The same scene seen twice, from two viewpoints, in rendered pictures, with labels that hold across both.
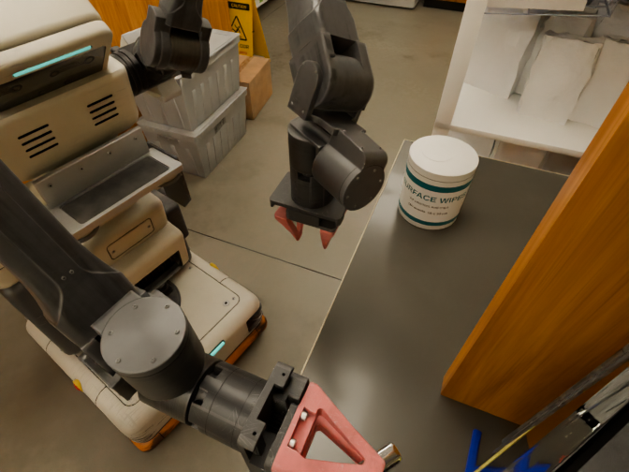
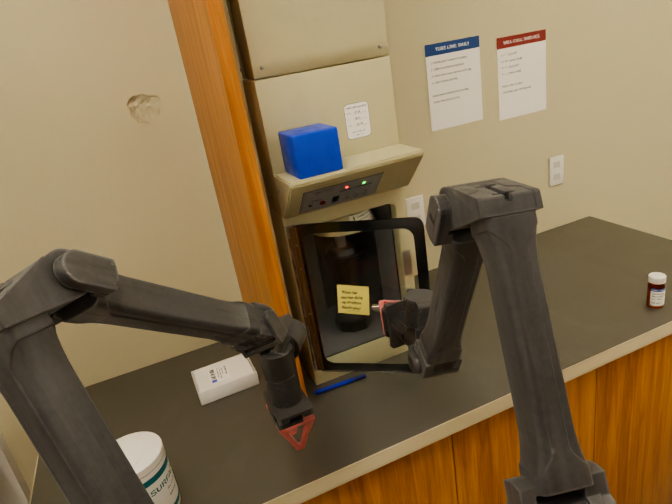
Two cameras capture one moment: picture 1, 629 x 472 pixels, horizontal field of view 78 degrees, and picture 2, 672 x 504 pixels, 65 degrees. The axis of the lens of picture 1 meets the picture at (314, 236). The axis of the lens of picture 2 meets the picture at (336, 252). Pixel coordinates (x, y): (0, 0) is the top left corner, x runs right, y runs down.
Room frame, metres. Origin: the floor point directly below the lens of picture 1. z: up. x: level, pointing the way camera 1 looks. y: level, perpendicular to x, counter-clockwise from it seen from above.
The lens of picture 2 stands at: (0.82, 0.68, 1.77)
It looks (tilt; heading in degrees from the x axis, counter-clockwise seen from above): 22 degrees down; 228
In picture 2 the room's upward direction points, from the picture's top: 10 degrees counter-clockwise
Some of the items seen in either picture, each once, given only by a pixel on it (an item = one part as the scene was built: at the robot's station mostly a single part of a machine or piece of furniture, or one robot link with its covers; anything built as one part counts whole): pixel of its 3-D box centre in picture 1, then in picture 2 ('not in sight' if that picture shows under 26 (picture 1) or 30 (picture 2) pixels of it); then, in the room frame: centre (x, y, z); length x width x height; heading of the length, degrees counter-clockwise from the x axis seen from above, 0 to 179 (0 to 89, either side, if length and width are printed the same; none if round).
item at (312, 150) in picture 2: not in sight; (310, 150); (0.08, -0.17, 1.56); 0.10 x 0.10 x 0.09; 68
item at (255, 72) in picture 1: (242, 86); not in sight; (2.74, 0.53, 0.14); 0.41 x 0.32 x 0.28; 164
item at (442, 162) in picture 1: (434, 183); (138, 482); (0.62, -0.25, 1.02); 0.13 x 0.13 x 0.15
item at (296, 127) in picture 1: (314, 147); (279, 359); (0.39, 0.00, 1.27); 0.07 x 0.06 x 0.07; 35
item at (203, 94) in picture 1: (187, 77); not in sight; (2.15, 0.72, 0.49); 0.60 x 0.42 x 0.33; 158
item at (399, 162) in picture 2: not in sight; (352, 183); (0.01, -0.14, 1.46); 0.32 x 0.11 x 0.10; 158
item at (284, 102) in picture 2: not in sight; (331, 220); (-0.06, -0.31, 1.33); 0.32 x 0.25 x 0.77; 158
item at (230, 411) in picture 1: (244, 410); (407, 327); (0.11, 0.06, 1.20); 0.07 x 0.07 x 0.10; 67
